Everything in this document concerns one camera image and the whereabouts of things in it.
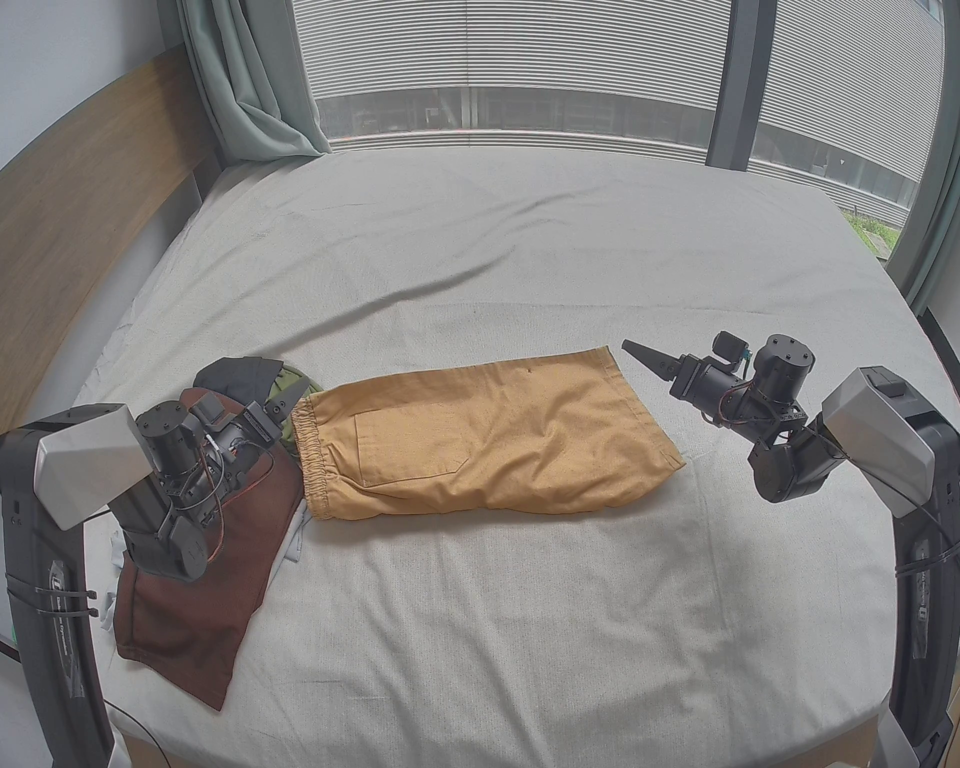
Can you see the grey-green curtain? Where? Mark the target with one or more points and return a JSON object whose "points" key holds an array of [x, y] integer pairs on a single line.
{"points": [[934, 247], [247, 97]]}

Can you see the bed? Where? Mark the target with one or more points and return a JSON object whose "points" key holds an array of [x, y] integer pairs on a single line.
{"points": [[525, 255]]}

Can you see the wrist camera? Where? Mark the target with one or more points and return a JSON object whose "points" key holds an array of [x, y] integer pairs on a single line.
{"points": [[208, 411], [729, 349]]}

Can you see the brown shorts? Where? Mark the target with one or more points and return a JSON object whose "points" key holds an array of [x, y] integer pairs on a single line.
{"points": [[202, 615]]}

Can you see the white garment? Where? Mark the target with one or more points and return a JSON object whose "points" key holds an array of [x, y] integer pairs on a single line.
{"points": [[294, 536]]}

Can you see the window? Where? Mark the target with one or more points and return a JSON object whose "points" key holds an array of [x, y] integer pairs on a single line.
{"points": [[525, 112]]}

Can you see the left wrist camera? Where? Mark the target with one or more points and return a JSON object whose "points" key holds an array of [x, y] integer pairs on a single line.
{"points": [[208, 411]]}

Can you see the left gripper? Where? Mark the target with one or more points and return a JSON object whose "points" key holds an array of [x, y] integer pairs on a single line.
{"points": [[251, 429]]}

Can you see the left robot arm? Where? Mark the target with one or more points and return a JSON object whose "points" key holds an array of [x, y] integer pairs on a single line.
{"points": [[82, 457]]}

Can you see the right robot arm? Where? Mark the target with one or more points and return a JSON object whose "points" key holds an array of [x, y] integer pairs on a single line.
{"points": [[877, 427]]}

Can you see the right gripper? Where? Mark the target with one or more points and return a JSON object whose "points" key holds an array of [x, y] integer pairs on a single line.
{"points": [[709, 386]]}

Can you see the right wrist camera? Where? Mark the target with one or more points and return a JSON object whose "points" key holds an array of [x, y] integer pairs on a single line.
{"points": [[729, 349]]}

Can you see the tan shorts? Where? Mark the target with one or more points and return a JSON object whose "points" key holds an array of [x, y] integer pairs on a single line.
{"points": [[487, 442]]}

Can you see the black garment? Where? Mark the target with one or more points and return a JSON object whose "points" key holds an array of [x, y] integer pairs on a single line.
{"points": [[236, 375]]}

